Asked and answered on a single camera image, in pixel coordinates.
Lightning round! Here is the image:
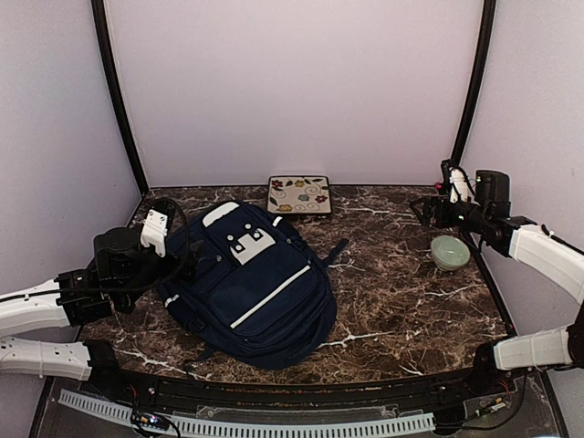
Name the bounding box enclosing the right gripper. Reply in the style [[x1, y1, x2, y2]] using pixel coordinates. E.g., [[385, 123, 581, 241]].
[[411, 195, 490, 235]]

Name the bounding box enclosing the navy blue student backpack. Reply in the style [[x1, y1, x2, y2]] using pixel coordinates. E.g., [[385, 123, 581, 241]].
[[157, 201, 348, 370]]

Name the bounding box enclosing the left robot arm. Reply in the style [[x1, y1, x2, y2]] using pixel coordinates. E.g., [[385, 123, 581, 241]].
[[1, 227, 201, 398]]

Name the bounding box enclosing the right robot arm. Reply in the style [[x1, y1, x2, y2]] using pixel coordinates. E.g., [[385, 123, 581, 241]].
[[410, 195, 583, 396]]

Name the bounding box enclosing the green ceramic bowl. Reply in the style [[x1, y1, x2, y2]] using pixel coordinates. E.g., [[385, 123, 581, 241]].
[[431, 235, 471, 272]]

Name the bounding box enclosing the floral pattern notebook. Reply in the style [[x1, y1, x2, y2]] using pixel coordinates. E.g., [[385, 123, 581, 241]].
[[266, 175, 332, 215]]

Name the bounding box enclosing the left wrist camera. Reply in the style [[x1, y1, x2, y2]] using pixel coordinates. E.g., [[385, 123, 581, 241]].
[[140, 197, 190, 260]]

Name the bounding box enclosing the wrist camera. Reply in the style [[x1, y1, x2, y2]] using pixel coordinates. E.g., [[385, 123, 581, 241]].
[[140, 197, 190, 260], [437, 159, 510, 204]]

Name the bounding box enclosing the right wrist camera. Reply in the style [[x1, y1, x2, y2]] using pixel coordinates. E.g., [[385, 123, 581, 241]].
[[437, 159, 510, 204]]

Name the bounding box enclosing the black front rail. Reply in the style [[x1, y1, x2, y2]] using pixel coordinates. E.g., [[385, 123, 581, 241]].
[[47, 353, 544, 414]]

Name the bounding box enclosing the right black frame post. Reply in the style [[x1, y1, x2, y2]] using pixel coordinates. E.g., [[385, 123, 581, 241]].
[[450, 0, 497, 165]]

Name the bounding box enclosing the black frame post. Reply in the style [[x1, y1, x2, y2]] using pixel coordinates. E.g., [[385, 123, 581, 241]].
[[450, 0, 497, 165], [90, 0, 150, 196]]

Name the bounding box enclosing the white slotted cable duct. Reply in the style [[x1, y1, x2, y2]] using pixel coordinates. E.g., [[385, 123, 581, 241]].
[[57, 390, 436, 437]]

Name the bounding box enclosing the left black frame post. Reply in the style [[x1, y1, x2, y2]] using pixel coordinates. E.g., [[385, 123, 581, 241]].
[[90, 0, 150, 196]]

